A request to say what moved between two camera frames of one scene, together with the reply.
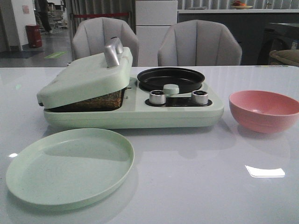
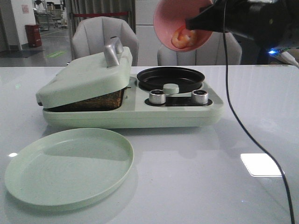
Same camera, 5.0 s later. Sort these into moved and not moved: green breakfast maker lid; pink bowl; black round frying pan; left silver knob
Moved: pink bowl
Not moved: left silver knob; green breakfast maker lid; black round frying pan
